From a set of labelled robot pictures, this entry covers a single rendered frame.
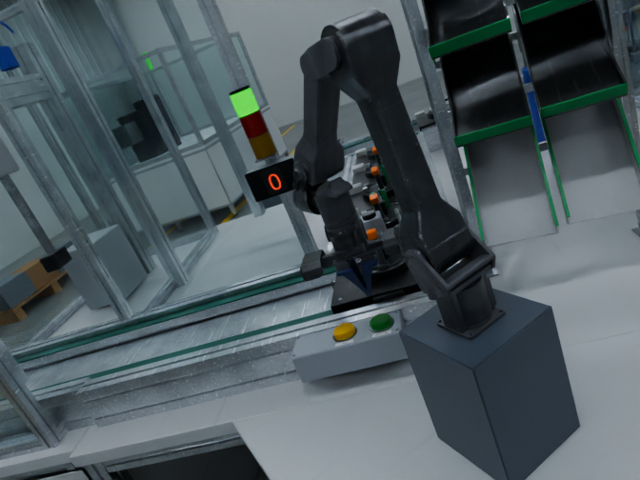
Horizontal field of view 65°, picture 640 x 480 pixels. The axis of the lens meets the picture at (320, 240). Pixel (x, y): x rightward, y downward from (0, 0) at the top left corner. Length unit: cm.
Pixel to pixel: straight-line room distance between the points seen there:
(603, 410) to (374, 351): 35
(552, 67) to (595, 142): 16
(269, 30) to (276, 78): 105
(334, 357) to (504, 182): 47
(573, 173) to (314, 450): 69
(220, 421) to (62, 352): 68
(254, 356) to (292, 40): 1116
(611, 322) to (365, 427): 45
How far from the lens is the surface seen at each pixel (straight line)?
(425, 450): 82
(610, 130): 109
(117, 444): 121
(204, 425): 108
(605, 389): 86
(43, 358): 166
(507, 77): 106
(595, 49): 109
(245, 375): 107
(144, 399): 120
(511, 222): 101
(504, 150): 107
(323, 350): 91
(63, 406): 133
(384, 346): 90
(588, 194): 104
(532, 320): 66
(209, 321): 134
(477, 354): 62
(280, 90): 1225
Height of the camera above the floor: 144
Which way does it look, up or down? 20 degrees down
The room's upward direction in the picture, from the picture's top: 22 degrees counter-clockwise
